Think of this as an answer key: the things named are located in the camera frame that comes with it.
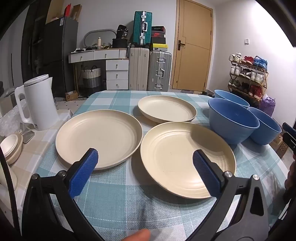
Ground woven laundry basket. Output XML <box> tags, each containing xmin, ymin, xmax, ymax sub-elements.
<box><xmin>83</xmin><ymin>65</ymin><xmax>102</xmax><ymax>88</ymax></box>

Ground beige checked cloth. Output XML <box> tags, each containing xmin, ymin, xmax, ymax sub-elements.
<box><xmin>0</xmin><ymin>109</ymin><xmax>72</xmax><ymax>209</ymax></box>

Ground person's right hand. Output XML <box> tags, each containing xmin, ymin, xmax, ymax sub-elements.
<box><xmin>284</xmin><ymin>154</ymin><xmax>296</xmax><ymax>202</ymax></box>

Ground clear plastic bag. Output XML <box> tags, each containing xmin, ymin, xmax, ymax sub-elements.
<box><xmin>0</xmin><ymin>109</ymin><xmax>23</xmax><ymax>137</ymax></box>

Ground person's left hand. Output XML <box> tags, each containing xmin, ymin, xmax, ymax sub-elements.
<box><xmin>122</xmin><ymin>229</ymin><xmax>152</xmax><ymax>241</ymax></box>

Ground silver suitcase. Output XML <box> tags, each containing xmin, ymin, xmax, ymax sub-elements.
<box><xmin>147</xmin><ymin>51</ymin><xmax>172</xmax><ymax>91</ymax></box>

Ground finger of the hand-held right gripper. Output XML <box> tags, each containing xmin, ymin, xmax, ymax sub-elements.
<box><xmin>282</xmin><ymin>123</ymin><xmax>296</xmax><ymax>139</ymax></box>
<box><xmin>284</xmin><ymin>134</ymin><xmax>296</xmax><ymax>153</ymax></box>

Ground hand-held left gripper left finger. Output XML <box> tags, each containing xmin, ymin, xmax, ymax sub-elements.
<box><xmin>22</xmin><ymin>148</ymin><xmax>104</xmax><ymax>241</ymax></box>

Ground cream plate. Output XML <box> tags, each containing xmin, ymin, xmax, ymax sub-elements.
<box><xmin>138</xmin><ymin>95</ymin><xmax>197</xmax><ymax>124</ymax></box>
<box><xmin>55</xmin><ymin>109</ymin><xmax>143</xmax><ymax>171</ymax></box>
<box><xmin>140</xmin><ymin>122</ymin><xmax>236</xmax><ymax>199</ymax></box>

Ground wooden shoe rack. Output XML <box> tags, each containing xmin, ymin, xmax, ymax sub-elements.
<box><xmin>228</xmin><ymin>53</ymin><xmax>269</xmax><ymax>102</ymax></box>

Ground flat cardboard piece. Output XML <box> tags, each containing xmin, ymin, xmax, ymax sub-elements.
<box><xmin>70</xmin><ymin>4</ymin><xmax>82</xmax><ymax>21</ymax></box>

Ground wooden door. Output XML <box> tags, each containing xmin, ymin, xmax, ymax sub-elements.
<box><xmin>171</xmin><ymin>0</ymin><xmax>213</xmax><ymax>92</ymax></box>

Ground patterned brown box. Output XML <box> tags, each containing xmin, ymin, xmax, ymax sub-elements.
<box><xmin>277</xmin><ymin>141</ymin><xmax>289</xmax><ymax>159</ymax></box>

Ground teal checked tablecloth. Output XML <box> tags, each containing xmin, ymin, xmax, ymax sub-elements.
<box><xmin>35</xmin><ymin>90</ymin><xmax>287</xmax><ymax>241</ymax></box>

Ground oval mirror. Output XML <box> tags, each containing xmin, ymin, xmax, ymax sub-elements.
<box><xmin>83</xmin><ymin>28</ymin><xmax>116</xmax><ymax>48</ymax></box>

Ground white desk with drawers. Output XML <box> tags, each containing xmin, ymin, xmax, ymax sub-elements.
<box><xmin>68</xmin><ymin>48</ymin><xmax>129</xmax><ymax>90</ymax></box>

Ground teal suitcase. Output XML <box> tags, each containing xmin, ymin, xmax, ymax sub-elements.
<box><xmin>132</xmin><ymin>11</ymin><xmax>153</xmax><ymax>45</ymax></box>

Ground purple bag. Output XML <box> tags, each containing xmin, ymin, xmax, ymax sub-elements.
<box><xmin>259</xmin><ymin>95</ymin><xmax>276</xmax><ymax>117</ymax></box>

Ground patterned rug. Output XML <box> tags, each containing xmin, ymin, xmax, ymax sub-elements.
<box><xmin>54</xmin><ymin>96</ymin><xmax>87</xmax><ymax>109</ymax></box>

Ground blue bowl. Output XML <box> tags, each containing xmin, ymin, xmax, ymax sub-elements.
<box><xmin>247</xmin><ymin>107</ymin><xmax>282</xmax><ymax>145</ymax></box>
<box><xmin>208</xmin><ymin>98</ymin><xmax>260</xmax><ymax>144</ymax></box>
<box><xmin>214</xmin><ymin>89</ymin><xmax>250</xmax><ymax>108</ymax></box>

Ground rows of assorted sneakers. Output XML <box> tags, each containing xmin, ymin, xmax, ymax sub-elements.
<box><xmin>228</xmin><ymin>53</ymin><xmax>268</xmax><ymax>99</ymax></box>

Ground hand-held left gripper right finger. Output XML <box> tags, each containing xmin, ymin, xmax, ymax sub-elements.
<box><xmin>185</xmin><ymin>149</ymin><xmax>270</xmax><ymax>241</ymax></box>

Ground black fridge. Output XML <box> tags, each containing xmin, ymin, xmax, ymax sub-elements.
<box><xmin>43</xmin><ymin>17</ymin><xmax>79</xmax><ymax>96</ymax></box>

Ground small metal stand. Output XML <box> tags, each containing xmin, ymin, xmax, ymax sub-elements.
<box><xmin>18</xmin><ymin>123</ymin><xmax>35</xmax><ymax>143</ymax></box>

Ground black package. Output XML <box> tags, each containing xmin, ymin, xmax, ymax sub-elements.
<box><xmin>117</xmin><ymin>24</ymin><xmax>128</xmax><ymax>40</ymax></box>

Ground white electric kettle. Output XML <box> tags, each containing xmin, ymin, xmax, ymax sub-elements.
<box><xmin>14</xmin><ymin>74</ymin><xmax>59</xmax><ymax>131</ymax></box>

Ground black case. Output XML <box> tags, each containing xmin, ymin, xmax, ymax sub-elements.
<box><xmin>112</xmin><ymin>38</ymin><xmax>129</xmax><ymax>49</ymax></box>

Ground cream suitcase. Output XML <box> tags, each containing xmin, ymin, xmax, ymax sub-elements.
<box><xmin>129</xmin><ymin>47</ymin><xmax>149</xmax><ymax>91</ymax></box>

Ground small cardboard box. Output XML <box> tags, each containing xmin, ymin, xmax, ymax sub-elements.
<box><xmin>65</xmin><ymin>91</ymin><xmax>78</xmax><ymax>102</ymax></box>

